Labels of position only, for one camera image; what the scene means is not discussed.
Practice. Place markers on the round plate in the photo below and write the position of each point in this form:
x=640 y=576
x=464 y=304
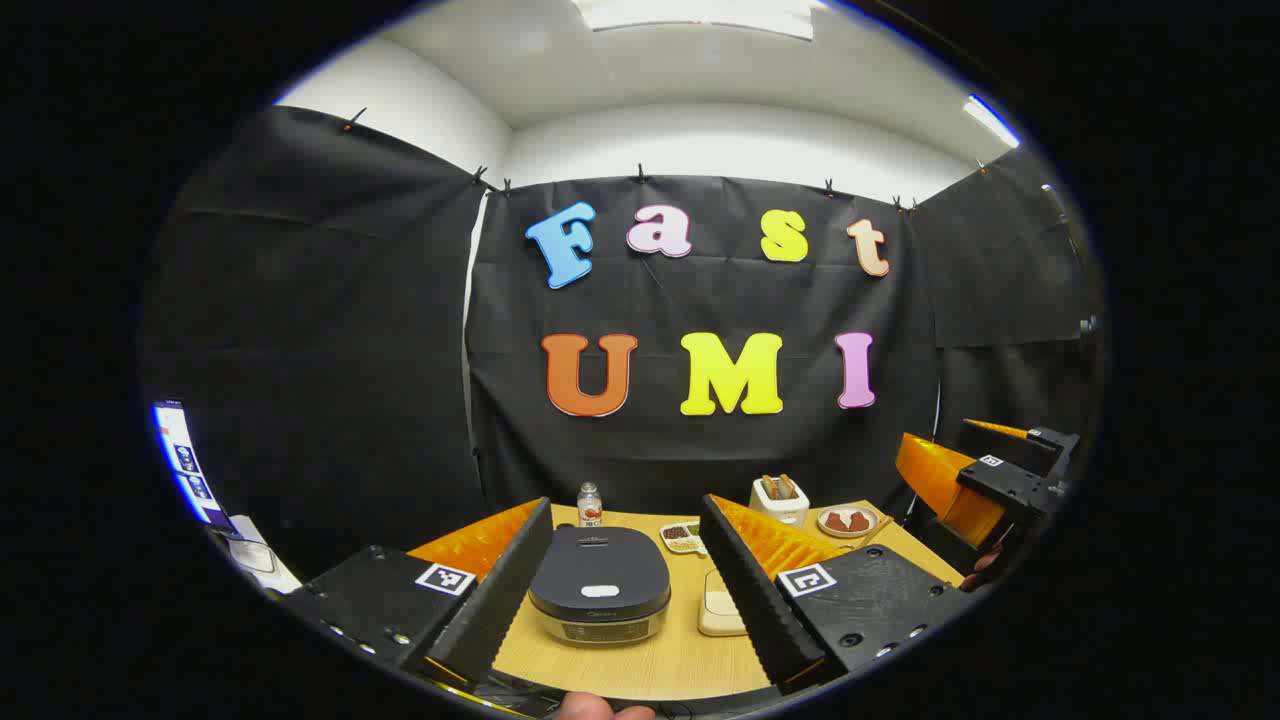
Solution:
x=846 y=532

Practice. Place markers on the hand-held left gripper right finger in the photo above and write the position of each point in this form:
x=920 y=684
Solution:
x=755 y=600

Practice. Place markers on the clear rectangular rice container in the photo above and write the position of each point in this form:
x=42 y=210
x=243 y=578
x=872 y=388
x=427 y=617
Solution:
x=715 y=625

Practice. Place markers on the computer monitor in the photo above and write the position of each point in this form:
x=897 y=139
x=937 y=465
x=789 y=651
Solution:
x=190 y=465

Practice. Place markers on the ceiling light panel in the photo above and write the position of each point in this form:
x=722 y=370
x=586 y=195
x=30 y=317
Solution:
x=700 y=15

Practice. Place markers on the black backdrop cloth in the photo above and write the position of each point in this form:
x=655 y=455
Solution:
x=700 y=450

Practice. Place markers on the small clear red-label bottle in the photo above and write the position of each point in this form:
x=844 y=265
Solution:
x=590 y=505

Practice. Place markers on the white toaster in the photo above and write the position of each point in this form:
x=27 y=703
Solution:
x=780 y=510

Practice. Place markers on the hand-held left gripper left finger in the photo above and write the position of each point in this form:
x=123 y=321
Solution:
x=500 y=600

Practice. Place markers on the white divided grain dish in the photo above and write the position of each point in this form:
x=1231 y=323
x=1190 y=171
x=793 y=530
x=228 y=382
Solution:
x=682 y=538

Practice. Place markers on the dark grey rice cooker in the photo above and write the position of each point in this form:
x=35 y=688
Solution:
x=598 y=575

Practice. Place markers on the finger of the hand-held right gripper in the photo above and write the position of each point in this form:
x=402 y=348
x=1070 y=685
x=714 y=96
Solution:
x=940 y=475
x=1010 y=445

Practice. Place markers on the small ceiling light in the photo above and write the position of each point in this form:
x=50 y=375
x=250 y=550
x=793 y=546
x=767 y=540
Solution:
x=990 y=120

